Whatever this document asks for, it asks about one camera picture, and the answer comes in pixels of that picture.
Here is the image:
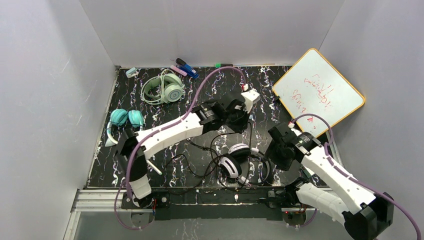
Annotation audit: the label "black and white headphones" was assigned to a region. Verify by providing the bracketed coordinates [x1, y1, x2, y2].
[163, 122, 273, 196]

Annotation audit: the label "mint green gaming headphones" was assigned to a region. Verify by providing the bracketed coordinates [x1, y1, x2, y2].
[141, 69, 186, 105]

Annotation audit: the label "teal cat ear headphones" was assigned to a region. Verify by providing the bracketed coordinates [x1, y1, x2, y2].
[104, 108, 145, 147]

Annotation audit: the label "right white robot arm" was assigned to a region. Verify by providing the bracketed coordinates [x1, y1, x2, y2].
[265, 123, 394, 240]

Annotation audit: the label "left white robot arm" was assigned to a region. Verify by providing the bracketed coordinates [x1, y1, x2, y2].
[113, 95, 258, 199]

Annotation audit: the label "blue stapler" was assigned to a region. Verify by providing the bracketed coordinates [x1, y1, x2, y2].
[175, 58, 199, 79]

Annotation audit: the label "pink highlighter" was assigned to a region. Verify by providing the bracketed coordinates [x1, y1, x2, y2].
[170, 65, 188, 77]

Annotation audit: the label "green capped white marker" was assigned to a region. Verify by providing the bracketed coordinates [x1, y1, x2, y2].
[146, 160, 163, 176]

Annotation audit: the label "small light blue eraser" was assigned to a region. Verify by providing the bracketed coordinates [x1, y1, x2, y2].
[125, 67, 138, 78]

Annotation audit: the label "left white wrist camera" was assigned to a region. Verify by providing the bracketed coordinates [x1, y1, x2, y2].
[241, 83, 261, 113]

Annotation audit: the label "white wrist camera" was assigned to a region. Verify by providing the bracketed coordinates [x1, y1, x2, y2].
[288, 121, 302, 136]
[241, 83, 261, 113]

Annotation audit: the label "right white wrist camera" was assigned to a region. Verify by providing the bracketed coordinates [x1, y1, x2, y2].
[288, 121, 302, 136]

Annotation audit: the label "white board orange frame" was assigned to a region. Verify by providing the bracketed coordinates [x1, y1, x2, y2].
[272, 48, 366, 137]

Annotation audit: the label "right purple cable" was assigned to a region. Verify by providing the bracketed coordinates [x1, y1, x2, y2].
[291, 113, 423, 240]

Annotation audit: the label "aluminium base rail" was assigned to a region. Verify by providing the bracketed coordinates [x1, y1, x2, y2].
[64, 129, 377, 240]

